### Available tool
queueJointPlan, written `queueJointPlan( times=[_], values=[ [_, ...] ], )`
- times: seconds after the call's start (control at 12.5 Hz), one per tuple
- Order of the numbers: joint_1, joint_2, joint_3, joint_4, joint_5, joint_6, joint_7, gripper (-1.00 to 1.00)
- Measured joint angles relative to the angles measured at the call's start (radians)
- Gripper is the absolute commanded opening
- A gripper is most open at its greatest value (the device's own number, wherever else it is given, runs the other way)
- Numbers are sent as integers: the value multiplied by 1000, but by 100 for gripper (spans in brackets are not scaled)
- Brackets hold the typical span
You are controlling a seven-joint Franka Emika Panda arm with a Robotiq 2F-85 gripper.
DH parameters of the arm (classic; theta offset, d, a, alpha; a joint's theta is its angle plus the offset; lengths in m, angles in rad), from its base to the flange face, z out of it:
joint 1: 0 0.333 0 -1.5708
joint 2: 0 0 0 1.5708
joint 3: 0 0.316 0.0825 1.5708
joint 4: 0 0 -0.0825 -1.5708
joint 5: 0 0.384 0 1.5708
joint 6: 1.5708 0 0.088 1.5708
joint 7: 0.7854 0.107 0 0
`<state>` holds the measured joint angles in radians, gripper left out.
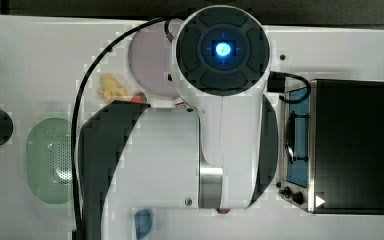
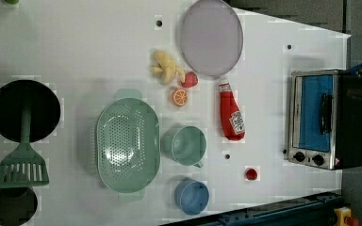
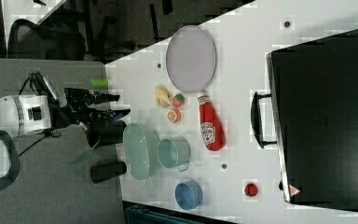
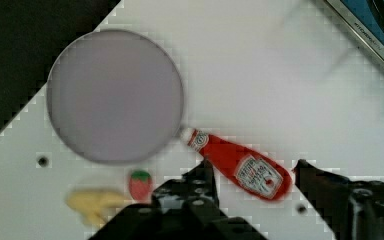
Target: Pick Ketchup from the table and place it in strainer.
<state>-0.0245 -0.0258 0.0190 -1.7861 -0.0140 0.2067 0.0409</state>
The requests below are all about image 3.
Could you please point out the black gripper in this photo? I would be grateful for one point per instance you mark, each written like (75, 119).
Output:
(77, 108)

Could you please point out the red plush ketchup bottle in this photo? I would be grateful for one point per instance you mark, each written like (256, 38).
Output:
(211, 128)

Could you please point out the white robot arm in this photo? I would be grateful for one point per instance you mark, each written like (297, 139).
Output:
(31, 114)

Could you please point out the green oval strainer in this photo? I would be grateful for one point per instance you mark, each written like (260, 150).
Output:
(140, 145)

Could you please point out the green cylinder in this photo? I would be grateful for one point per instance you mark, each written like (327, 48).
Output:
(98, 83)

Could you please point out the black cylinder upper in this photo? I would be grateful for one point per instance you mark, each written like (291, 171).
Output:
(105, 137)

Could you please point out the black cylinder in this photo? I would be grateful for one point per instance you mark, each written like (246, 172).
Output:
(103, 172)
(105, 137)

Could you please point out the yellow plush banana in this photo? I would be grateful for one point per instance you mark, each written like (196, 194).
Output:
(162, 98)

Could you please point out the black cylinder lower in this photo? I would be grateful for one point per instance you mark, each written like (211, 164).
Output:
(103, 172)

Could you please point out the orange slice toy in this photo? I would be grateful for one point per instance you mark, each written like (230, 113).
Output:
(174, 115)

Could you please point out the red plush strawberry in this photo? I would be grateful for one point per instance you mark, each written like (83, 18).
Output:
(178, 100)

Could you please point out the green metal cup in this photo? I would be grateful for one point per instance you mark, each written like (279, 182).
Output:
(174, 153)

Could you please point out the purple round plate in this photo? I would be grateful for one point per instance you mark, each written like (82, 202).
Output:
(191, 59)

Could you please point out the black office chair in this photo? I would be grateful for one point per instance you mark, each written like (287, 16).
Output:
(28, 40)

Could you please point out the blue bowl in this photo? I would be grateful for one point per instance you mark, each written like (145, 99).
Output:
(188, 194)

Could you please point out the small red toy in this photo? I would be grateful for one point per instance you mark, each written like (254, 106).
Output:
(251, 190)

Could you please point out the black toaster oven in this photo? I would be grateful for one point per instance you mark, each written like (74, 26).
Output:
(314, 97)

